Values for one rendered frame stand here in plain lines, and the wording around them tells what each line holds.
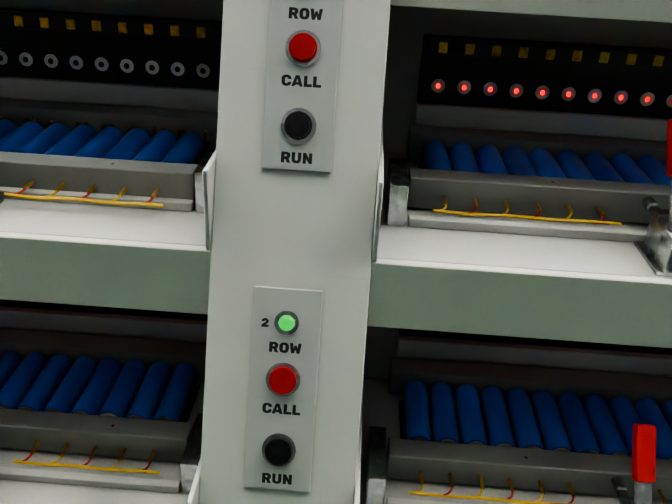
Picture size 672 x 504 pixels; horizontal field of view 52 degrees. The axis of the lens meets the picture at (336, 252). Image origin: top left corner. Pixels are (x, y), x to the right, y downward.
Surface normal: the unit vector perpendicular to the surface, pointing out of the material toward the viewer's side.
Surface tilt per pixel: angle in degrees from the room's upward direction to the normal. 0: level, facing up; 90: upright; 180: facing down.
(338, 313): 90
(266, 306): 90
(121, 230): 23
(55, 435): 113
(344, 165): 90
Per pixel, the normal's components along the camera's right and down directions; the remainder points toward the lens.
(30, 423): 0.05, -0.88
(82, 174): -0.06, 0.47
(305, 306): -0.04, 0.10
